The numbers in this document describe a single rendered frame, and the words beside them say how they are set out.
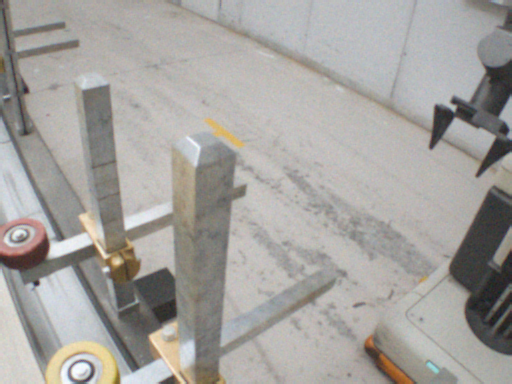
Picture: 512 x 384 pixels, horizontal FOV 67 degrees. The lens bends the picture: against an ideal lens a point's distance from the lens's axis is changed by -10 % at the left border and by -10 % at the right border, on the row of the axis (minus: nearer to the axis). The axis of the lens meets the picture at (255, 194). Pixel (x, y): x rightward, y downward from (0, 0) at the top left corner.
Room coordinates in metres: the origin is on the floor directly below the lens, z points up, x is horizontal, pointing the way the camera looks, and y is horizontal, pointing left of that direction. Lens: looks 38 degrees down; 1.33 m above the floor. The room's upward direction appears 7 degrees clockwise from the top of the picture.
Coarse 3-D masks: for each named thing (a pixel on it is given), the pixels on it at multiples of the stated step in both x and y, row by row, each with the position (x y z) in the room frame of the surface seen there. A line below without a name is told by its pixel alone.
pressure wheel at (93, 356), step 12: (72, 348) 0.23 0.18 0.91; (84, 348) 0.23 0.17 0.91; (96, 348) 0.23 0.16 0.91; (60, 360) 0.21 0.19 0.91; (72, 360) 0.21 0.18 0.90; (84, 360) 0.22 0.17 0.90; (96, 360) 0.22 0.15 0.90; (108, 360) 0.22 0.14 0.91; (48, 372) 0.19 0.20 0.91; (60, 372) 0.19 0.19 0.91; (72, 372) 0.20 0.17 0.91; (84, 372) 0.20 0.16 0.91; (96, 372) 0.20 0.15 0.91; (108, 372) 0.21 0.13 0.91
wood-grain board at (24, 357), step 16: (0, 272) 0.32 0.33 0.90; (0, 288) 0.29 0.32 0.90; (0, 304) 0.27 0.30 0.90; (0, 320) 0.24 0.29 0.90; (16, 320) 0.25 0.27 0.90; (0, 336) 0.22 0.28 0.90; (16, 336) 0.23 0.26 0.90; (0, 352) 0.20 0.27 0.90; (16, 352) 0.21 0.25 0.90; (32, 352) 0.21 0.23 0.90; (0, 368) 0.18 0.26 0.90; (16, 368) 0.19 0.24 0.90; (32, 368) 0.19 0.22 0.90
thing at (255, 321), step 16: (320, 272) 0.48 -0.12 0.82; (288, 288) 0.43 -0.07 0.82; (304, 288) 0.44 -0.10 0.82; (320, 288) 0.45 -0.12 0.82; (272, 304) 0.40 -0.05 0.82; (288, 304) 0.40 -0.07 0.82; (304, 304) 0.42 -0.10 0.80; (240, 320) 0.36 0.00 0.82; (256, 320) 0.37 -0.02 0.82; (272, 320) 0.38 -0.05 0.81; (224, 336) 0.33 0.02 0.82; (240, 336) 0.34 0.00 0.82; (224, 352) 0.32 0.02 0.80; (144, 368) 0.26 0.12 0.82; (160, 368) 0.27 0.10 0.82
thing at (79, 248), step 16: (240, 192) 0.65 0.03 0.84; (160, 208) 0.55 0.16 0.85; (128, 224) 0.50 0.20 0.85; (144, 224) 0.51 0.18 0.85; (160, 224) 0.53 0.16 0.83; (80, 240) 0.45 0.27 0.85; (48, 256) 0.40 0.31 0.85; (64, 256) 0.41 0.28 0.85; (80, 256) 0.43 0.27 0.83; (32, 272) 0.37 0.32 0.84; (48, 272) 0.39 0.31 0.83
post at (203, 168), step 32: (192, 160) 0.24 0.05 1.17; (224, 160) 0.25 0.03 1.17; (192, 192) 0.24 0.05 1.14; (224, 192) 0.25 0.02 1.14; (192, 224) 0.24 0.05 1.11; (224, 224) 0.25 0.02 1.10; (192, 256) 0.24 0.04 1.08; (224, 256) 0.26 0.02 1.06; (192, 288) 0.24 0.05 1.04; (224, 288) 0.26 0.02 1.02; (192, 320) 0.24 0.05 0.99; (192, 352) 0.24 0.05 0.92
